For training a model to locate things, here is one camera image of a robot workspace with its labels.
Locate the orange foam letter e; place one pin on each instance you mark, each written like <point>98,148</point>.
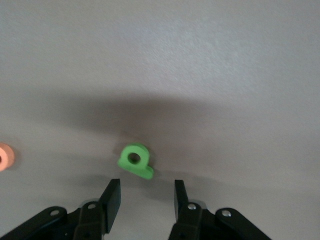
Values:
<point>7,156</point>

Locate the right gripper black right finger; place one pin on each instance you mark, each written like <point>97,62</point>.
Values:
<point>182,207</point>

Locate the green foam letter p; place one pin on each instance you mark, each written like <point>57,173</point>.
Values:
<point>140,168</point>

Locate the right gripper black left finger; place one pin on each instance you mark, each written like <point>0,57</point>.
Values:
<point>112,200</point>

